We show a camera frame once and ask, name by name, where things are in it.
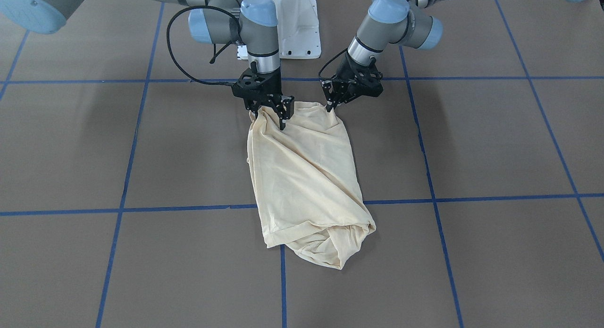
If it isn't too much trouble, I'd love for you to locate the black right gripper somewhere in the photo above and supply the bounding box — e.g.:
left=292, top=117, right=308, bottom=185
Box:
left=231, top=68, right=295, bottom=130

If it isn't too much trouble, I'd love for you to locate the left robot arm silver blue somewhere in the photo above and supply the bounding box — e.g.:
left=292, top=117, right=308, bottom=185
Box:
left=320, top=0, right=449, bottom=111

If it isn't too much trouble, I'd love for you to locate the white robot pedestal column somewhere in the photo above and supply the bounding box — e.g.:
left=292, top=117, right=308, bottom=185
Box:
left=236, top=0, right=322, bottom=60

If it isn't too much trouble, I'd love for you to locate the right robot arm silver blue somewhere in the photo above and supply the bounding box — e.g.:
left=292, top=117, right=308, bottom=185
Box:
left=1, top=0, right=294, bottom=130

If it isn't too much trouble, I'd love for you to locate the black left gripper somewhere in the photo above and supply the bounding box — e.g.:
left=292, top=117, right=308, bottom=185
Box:
left=320, top=52, right=384, bottom=112

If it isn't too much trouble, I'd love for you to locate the brown table mat blue grid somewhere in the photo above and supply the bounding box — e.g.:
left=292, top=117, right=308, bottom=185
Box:
left=0, top=0, right=604, bottom=328

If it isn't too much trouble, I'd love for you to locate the yellow long sleeve shirt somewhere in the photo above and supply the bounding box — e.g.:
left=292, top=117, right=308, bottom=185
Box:
left=247, top=101, right=376, bottom=270

